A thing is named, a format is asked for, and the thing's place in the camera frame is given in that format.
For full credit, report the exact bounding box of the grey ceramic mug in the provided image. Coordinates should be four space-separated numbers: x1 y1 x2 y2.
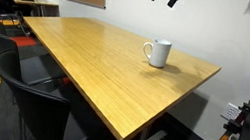
139 36 174 71

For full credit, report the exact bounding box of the black plastic chair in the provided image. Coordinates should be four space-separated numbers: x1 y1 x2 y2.
0 47 102 140
0 22 73 92

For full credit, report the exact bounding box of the wooden desk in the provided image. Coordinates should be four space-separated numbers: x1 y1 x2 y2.
8 0 61 20

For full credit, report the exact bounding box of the white wall power outlet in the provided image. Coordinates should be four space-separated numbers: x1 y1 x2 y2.
218 101 243 124

